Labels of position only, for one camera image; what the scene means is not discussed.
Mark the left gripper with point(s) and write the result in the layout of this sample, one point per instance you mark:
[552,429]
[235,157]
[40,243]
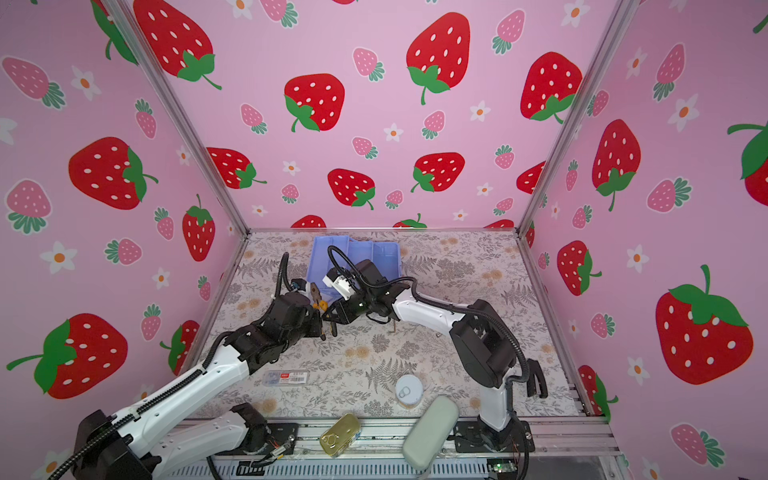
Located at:
[317,323]

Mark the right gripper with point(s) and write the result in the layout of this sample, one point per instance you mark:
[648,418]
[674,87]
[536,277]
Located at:
[341,313]

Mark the yellow handled black pliers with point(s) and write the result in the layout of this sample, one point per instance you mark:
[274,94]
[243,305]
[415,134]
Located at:
[321,306]

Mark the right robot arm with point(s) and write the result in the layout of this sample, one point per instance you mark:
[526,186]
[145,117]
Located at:
[487,349]

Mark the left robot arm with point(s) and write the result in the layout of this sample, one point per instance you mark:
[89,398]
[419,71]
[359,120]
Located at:
[234,356]

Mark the gold sardine tin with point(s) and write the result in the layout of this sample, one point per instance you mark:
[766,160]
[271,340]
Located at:
[340,435]

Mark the grey green glasses case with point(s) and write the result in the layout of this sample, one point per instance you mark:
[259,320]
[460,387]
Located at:
[425,440]

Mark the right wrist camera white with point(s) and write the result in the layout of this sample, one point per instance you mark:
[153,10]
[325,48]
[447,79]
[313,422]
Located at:
[340,283]

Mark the aluminium front rail frame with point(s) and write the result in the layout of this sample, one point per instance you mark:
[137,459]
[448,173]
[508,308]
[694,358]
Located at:
[385,437]

